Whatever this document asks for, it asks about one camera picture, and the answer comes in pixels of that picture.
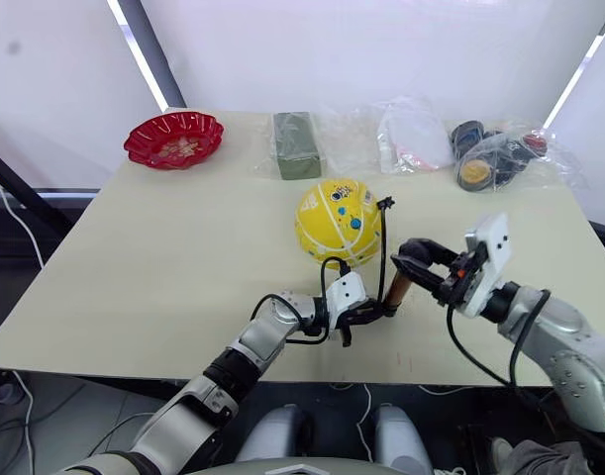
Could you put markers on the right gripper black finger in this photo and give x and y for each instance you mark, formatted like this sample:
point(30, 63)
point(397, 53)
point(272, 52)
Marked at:
point(421, 277)
point(428, 249)

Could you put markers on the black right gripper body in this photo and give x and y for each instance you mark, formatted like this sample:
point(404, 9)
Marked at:
point(460, 282)

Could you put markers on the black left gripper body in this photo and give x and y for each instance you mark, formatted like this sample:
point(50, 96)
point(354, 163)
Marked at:
point(356, 317)

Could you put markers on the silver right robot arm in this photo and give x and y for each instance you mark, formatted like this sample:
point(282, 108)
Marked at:
point(569, 336)

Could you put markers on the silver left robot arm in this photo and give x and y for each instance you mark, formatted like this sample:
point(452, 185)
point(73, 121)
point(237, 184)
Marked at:
point(262, 341)

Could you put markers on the yellow printed ball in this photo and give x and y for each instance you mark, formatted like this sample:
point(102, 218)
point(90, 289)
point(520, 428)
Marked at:
point(332, 227)

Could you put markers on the yellow-centred round item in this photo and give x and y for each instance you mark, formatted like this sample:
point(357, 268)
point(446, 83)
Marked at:
point(473, 172)

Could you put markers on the white filled plastic bag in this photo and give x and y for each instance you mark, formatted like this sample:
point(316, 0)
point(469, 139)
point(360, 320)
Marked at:
point(413, 138)

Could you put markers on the black and blue round item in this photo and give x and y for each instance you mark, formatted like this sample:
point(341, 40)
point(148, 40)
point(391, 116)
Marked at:
point(466, 134)

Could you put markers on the grey rounded shape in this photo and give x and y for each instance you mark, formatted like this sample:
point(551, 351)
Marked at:
point(398, 438)
point(274, 435)

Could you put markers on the clear plastic bag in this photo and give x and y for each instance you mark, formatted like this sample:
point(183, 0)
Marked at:
point(349, 148)

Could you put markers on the red round item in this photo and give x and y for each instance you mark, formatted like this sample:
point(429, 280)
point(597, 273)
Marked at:
point(534, 142)

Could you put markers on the clear bag of dark items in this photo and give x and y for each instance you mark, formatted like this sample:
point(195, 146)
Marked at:
point(554, 163)

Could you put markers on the grey robot torso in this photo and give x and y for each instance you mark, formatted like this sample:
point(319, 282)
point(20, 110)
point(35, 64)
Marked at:
point(292, 467)

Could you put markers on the green block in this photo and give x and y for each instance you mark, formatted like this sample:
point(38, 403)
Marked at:
point(296, 146)

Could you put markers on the white shoe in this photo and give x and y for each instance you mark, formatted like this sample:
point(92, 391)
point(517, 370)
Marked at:
point(501, 450)

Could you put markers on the grey trouser leg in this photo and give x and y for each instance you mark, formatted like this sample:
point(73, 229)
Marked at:
point(549, 460)

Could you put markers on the red scalloped plastic bowl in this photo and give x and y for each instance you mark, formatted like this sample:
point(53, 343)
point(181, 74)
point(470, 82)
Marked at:
point(173, 143)

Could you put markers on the black diagonal bar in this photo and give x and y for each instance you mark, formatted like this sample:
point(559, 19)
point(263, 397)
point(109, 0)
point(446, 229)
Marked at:
point(25, 190)

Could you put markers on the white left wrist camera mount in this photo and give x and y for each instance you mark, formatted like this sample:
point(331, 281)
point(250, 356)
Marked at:
point(347, 292)

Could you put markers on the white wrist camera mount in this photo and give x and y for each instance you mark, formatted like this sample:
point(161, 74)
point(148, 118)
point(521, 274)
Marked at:
point(495, 242)
point(347, 292)

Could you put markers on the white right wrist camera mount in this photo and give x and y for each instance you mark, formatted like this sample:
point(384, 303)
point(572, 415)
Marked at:
point(495, 242)

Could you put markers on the dark window post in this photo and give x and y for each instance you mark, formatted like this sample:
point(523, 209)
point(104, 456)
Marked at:
point(153, 54)

